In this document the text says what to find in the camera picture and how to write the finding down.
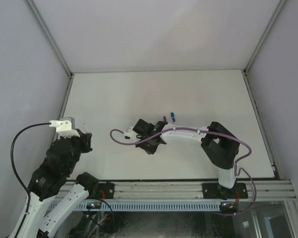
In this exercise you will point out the perforated blue cable tray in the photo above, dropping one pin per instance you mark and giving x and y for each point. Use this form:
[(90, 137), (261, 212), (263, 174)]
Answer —
[(148, 206)]

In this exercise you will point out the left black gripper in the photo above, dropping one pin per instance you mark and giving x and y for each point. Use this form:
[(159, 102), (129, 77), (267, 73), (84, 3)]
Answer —
[(85, 140)]

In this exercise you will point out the white marker blue end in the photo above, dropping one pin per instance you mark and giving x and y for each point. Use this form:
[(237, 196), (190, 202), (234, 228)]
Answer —
[(173, 117)]

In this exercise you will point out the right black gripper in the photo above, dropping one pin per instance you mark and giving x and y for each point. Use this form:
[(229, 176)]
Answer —
[(141, 128)]

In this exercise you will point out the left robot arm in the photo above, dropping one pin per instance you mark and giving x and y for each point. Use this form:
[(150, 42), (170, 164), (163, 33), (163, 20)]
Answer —
[(45, 184)]

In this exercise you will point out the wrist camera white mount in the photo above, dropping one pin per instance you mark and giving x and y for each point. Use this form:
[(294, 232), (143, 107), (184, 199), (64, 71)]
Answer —
[(130, 134), (65, 127)]

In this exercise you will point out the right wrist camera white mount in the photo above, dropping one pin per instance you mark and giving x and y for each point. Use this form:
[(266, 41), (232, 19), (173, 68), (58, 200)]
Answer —
[(130, 134)]

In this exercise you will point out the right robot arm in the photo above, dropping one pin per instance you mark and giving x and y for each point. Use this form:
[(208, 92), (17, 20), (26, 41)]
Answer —
[(217, 142)]

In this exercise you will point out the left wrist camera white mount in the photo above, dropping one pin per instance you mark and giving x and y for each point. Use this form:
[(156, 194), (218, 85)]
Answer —
[(65, 127)]

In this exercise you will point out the aluminium rail frame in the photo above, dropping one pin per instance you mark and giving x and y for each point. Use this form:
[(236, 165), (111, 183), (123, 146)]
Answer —
[(265, 190)]

